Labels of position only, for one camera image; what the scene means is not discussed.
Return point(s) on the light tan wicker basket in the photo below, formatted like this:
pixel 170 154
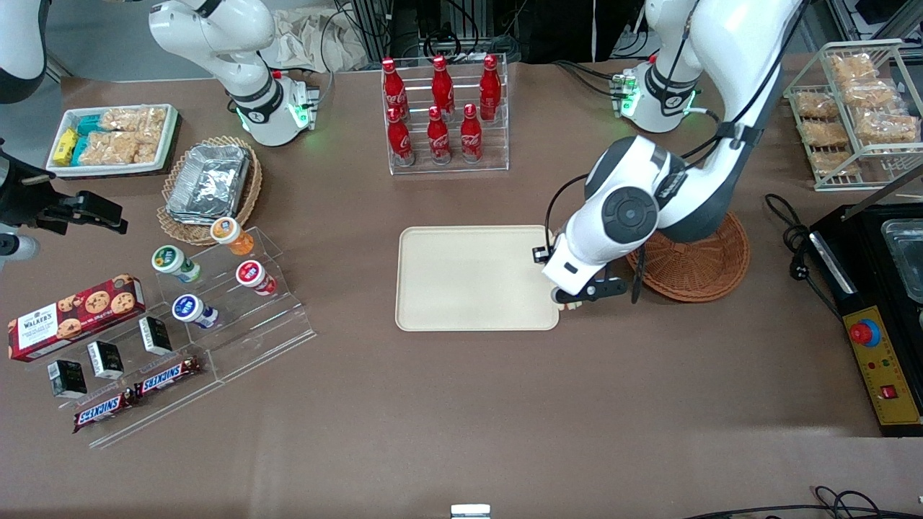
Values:
pixel 249 194

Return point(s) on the clear plastic container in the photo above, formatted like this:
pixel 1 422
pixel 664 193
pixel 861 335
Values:
pixel 905 259

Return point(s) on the beige rectangular tray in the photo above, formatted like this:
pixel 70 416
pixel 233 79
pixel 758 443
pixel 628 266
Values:
pixel 469 277

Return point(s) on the aluminium frame rack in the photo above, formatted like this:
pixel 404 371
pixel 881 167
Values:
pixel 375 29

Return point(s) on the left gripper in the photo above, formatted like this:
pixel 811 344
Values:
pixel 542 254

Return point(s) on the black appliance with yellow panel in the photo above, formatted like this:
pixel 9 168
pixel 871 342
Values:
pixel 865 274

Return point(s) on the red cola bottle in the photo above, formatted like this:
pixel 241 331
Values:
pixel 400 140
pixel 394 86
pixel 442 86
pixel 438 140
pixel 490 86
pixel 471 137

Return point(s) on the clear acrylic stepped stand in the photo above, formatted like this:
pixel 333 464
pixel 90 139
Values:
pixel 245 339

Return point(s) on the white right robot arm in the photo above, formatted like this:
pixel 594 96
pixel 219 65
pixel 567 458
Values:
pixel 209 29

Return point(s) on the small black box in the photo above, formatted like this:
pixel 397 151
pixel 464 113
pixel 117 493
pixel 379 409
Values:
pixel 68 378
pixel 156 335
pixel 106 359

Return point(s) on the orange lid gum jar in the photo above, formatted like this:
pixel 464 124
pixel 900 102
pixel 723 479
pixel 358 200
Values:
pixel 227 232

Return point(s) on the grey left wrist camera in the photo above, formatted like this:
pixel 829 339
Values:
pixel 557 294

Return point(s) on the teal snack pack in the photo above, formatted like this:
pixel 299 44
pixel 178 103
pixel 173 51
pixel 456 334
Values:
pixel 89 125
pixel 80 151

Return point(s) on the clear acrylic bottle rack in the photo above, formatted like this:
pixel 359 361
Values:
pixel 497 144

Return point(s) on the crumpled beige cloth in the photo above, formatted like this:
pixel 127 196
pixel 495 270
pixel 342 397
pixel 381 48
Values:
pixel 310 40

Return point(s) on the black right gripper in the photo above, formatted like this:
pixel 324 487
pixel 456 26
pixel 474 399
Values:
pixel 32 204

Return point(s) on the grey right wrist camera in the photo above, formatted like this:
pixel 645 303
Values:
pixel 18 247

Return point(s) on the brown round wicker basket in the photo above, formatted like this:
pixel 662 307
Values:
pixel 692 277

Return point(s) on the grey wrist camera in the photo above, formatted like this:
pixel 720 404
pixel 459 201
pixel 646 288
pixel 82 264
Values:
pixel 557 294
pixel 18 247

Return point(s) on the blue lid gum jar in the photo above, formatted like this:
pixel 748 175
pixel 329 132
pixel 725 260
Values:
pixel 187 308

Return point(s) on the yellow snack pack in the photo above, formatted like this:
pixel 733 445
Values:
pixel 65 146

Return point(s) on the red tartan cookie box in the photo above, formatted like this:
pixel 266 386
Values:
pixel 79 317

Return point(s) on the rice cracker snack bag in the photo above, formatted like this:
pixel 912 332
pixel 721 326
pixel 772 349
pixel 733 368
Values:
pixel 852 67
pixel 887 127
pixel 822 135
pixel 872 94
pixel 816 104
pixel 833 164
pixel 133 119
pixel 119 148

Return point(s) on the red lid gum jar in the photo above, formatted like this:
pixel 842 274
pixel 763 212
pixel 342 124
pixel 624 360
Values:
pixel 250 274

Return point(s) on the Snickers chocolate bar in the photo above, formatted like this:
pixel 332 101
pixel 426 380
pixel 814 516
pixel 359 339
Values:
pixel 166 377
pixel 101 412

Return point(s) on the red emergency stop button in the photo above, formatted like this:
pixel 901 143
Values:
pixel 865 333

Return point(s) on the green lid gum jar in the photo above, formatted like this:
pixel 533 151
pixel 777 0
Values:
pixel 169 259

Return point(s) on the white rectangular snack tray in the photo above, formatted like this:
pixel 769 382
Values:
pixel 169 137

